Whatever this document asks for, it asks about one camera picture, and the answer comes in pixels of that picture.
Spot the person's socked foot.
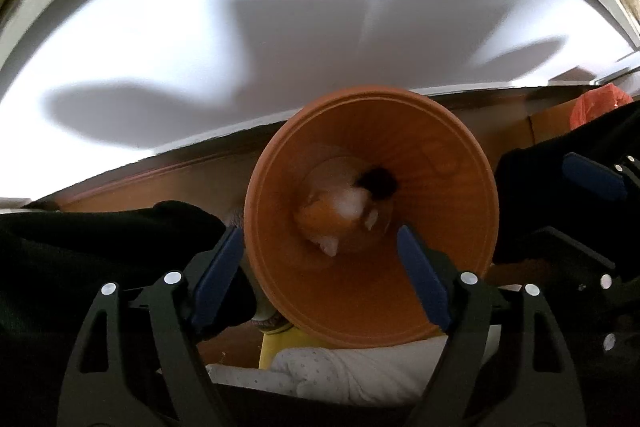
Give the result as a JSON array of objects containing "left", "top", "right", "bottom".
[{"left": 250, "top": 287, "right": 296, "bottom": 334}]

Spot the orange plastic bowl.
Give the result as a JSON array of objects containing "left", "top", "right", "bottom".
[{"left": 245, "top": 86, "right": 501, "bottom": 349}]

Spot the yellow plastic object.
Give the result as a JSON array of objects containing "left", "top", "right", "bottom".
[{"left": 259, "top": 326, "right": 328, "bottom": 370}]

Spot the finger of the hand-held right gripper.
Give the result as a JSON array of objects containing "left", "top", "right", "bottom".
[
  {"left": 562, "top": 151, "right": 640, "bottom": 208},
  {"left": 527, "top": 226, "right": 640, "bottom": 358}
]

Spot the person's right leg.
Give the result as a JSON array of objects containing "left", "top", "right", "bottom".
[{"left": 494, "top": 99, "right": 640, "bottom": 265}]

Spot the red plastic bag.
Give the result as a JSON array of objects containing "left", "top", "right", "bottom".
[{"left": 570, "top": 82, "right": 635, "bottom": 130}]

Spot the white dotted cloth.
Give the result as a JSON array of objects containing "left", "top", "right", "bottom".
[{"left": 206, "top": 334, "right": 502, "bottom": 408}]

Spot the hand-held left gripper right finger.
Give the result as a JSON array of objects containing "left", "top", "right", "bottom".
[{"left": 395, "top": 223, "right": 588, "bottom": 427}]

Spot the white crumpled tissue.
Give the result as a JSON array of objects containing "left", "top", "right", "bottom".
[{"left": 334, "top": 188, "right": 372, "bottom": 221}]

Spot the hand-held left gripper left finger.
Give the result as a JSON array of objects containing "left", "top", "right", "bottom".
[{"left": 57, "top": 224, "right": 246, "bottom": 427}]

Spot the brown wooden bed frame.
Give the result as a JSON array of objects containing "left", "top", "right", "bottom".
[{"left": 32, "top": 79, "right": 640, "bottom": 220}]

